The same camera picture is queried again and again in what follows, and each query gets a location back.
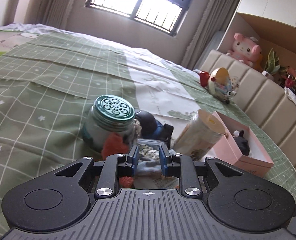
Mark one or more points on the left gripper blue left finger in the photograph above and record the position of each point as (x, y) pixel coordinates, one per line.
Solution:
(132, 160)

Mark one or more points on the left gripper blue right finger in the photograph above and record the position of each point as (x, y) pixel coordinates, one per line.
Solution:
(165, 159)

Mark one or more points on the blue black plush toy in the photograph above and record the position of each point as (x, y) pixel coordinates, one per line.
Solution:
(152, 128)

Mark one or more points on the clear plastic snack packet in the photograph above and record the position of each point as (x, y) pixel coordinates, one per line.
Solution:
(154, 182)

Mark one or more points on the patterned grey blue sock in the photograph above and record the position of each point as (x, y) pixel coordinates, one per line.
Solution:
(149, 164)

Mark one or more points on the orange knitted cloth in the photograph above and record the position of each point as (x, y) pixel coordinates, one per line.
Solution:
(113, 145)

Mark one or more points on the cream lidded floral canister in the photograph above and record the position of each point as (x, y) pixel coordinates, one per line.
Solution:
(200, 135)

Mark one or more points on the green lidded glass jar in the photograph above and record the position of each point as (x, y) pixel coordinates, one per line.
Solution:
(109, 114)

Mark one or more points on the pink cardboard box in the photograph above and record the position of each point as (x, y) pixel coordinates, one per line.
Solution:
(258, 162)

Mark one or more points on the black plush in box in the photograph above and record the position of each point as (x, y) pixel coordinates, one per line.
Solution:
(242, 143)

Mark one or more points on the red small plush toy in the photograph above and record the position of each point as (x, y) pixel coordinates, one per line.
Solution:
(204, 78)

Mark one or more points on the clear ball toy with eyes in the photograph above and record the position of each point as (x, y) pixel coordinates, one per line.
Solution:
(223, 86)

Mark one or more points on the beige padded headboard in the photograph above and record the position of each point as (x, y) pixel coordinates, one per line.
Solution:
(263, 101)

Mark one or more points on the green grid bed sheet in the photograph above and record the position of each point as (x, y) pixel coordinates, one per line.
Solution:
(49, 83)

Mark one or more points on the pink bunny plush doll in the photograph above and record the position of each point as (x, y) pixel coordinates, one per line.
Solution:
(245, 49)

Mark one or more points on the white crumpled cloth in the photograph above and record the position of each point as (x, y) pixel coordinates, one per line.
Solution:
(290, 95)

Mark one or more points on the snake plant in white pot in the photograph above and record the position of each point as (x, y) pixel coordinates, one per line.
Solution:
(272, 65)

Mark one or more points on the red leafed potted plant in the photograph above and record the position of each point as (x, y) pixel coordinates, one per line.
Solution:
(288, 78)

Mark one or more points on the beige right curtain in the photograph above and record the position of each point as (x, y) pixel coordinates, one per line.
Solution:
(216, 17)

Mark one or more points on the beige curtain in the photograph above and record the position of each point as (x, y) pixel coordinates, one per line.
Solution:
(216, 17)
(55, 13)

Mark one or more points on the beige left curtain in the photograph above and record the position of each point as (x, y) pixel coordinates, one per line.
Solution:
(55, 13)

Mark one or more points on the white wall cabinet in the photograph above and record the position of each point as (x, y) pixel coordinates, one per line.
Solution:
(267, 20)

